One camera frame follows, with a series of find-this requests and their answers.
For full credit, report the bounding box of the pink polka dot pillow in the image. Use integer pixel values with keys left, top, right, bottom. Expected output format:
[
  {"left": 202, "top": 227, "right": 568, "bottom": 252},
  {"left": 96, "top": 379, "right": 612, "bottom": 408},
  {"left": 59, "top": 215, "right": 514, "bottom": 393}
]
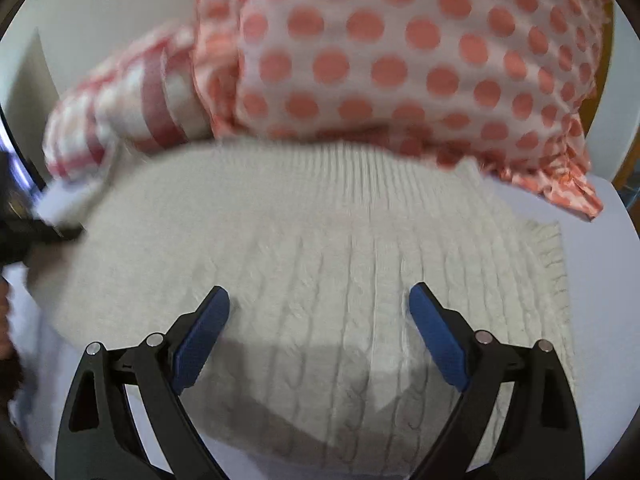
[{"left": 192, "top": 0, "right": 613, "bottom": 218}]

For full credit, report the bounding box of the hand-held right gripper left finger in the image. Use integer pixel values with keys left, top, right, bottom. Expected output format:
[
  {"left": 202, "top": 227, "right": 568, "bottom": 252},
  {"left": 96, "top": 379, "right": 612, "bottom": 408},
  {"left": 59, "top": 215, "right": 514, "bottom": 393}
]
[{"left": 56, "top": 286, "right": 231, "bottom": 480}]

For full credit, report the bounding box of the pink checkered pillow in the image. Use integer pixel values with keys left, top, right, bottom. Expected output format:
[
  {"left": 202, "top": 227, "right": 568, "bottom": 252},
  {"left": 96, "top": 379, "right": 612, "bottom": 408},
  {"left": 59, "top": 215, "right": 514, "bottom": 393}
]
[{"left": 42, "top": 20, "right": 213, "bottom": 183}]

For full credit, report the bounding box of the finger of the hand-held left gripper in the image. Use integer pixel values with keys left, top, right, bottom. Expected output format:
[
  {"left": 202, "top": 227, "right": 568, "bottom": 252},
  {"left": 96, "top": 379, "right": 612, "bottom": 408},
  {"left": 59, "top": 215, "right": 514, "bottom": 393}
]
[{"left": 20, "top": 220, "right": 83, "bottom": 251}]

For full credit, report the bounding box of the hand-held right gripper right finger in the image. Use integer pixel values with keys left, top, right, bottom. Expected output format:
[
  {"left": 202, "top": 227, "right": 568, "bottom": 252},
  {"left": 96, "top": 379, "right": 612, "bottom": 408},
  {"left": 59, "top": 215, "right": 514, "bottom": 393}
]
[{"left": 408, "top": 282, "right": 586, "bottom": 480}]

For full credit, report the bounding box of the cream cable-knit sweater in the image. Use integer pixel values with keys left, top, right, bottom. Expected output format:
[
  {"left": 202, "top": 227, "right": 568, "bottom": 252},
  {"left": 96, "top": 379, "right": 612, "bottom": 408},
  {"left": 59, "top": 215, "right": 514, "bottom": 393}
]
[{"left": 27, "top": 140, "right": 581, "bottom": 476}]

